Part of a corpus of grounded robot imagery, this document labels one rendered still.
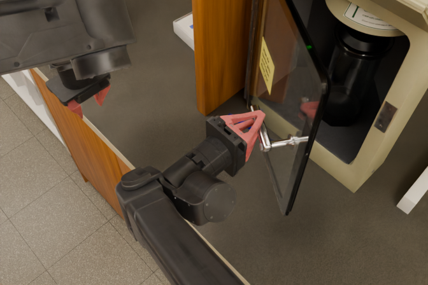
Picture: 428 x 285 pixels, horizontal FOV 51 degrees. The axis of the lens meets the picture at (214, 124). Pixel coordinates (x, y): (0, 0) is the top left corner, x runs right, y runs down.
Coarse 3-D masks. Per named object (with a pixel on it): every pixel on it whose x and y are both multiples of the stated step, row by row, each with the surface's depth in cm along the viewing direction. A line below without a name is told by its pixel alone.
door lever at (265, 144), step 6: (252, 108) 76; (258, 108) 76; (264, 126) 74; (258, 132) 74; (264, 132) 73; (264, 138) 73; (288, 138) 74; (264, 144) 72; (270, 144) 72; (276, 144) 72; (282, 144) 72; (288, 144) 73; (264, 150) 72; (270, 150) 73
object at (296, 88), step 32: (288, 0) 65; (256, 32) 85; (288, 32) 66; (256, 64) 89; (288, 64) 68; (256, 96) 94; (288, 96) 71; (320, 96) 57; (288, 128) 74; (288, 160) 77; (288, 192) 81
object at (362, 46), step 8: (344, 24) 82; (344, 32) 81; (352, 32) 80; (360, 32) 80; (344, 40) 81; (352, 40) 80; (360, 40) 79; (368, 40) 79; (376, 40) 79; (384, 40) 79; (360, 48) 79; (368, 48) 79; (376, 48) 79
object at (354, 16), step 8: (328, 0) 75; (336, 0) 73; (344, 0) 72; (336, 8) 73; (344, 8) 72; (352, 8) 71; (360, 8) 70; (336, 16) 73; (344, 16) 72; (352, 16) 71; (360, 16) 70; (368, 16) 70; (352, 24) 72; (360, 24) 71; (368, 24) 70; (376, 24) 70; (384, 24) 70; (368, 32) 71; (376, 32) 71; (384, 32) 70; (392, 32) 70; (400, 32) 70
